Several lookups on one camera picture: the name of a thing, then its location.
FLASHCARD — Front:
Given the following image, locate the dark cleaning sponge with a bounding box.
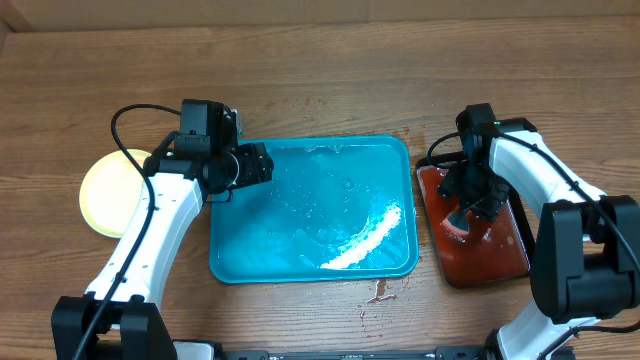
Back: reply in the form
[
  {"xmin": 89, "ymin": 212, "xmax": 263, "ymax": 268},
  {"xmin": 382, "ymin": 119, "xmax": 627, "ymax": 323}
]
[{"xmin": 441, "ymin": 209, "xmax": 470, "ymax": 236}]

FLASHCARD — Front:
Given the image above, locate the yellow plate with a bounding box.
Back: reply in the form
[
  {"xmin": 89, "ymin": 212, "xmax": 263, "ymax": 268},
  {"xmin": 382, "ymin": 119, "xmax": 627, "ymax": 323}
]
[{"xmin": 79, "ymin": 151, "xmax": 143, "ymax": 238}]

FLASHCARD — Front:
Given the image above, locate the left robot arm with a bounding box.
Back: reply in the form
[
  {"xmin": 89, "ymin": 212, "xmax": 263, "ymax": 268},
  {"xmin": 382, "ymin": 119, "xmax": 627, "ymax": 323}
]
[{"xmin": 51, "ymin": 99, "xmax": 274, "ymax": 360}]

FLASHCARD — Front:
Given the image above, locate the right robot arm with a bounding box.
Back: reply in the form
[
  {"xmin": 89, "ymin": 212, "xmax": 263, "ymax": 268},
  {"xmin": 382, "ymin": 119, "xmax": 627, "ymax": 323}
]
[{"xmin": 438, "ymin": 103, "xmax": 639, "ymax": 359}]

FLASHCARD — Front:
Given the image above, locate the black tray with red water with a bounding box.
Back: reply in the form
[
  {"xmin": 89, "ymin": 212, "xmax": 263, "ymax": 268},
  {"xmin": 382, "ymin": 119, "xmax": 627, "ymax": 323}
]
[{"xmin": 416, "ymin": 158, "xmax": 535, "ymax": 289}]

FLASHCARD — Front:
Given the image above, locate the teal plastic tray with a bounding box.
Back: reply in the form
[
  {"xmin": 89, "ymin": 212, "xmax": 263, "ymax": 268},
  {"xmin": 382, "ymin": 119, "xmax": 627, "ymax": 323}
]
[{"xmin": 209, "ymin": 135, "xmax": 419, "ymax": 284}]

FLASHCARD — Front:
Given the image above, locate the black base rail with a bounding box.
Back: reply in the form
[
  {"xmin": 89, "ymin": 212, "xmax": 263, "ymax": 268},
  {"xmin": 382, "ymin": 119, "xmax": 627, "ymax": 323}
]
[{"xmin": 172, "ymin": 339, "xmax": 501, "ymax": 360}]

